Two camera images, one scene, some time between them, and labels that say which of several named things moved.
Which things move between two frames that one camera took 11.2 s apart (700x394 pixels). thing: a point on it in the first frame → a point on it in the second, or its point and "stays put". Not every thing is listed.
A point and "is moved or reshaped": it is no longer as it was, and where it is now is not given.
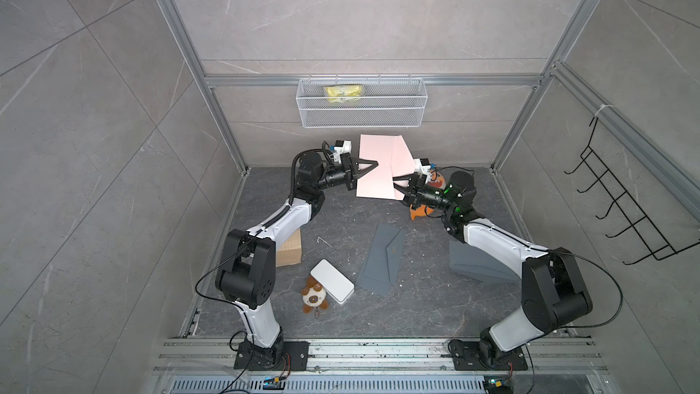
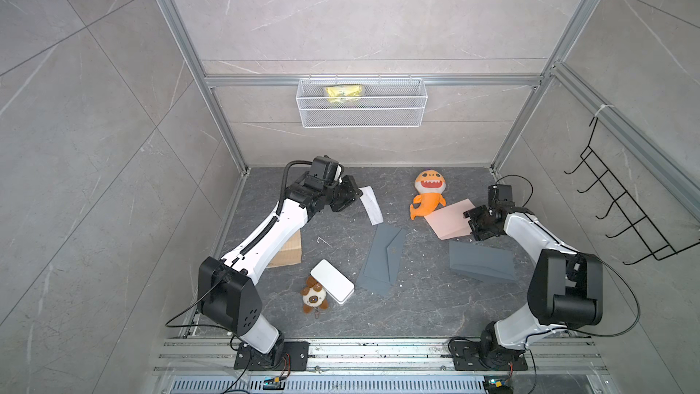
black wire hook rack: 658,246 stays put
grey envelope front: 467,259 stays put
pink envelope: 394,160 is moved or reshaped
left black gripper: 350,178 → 351,189
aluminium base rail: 379,366 stays put
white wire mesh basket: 362,103 stays put
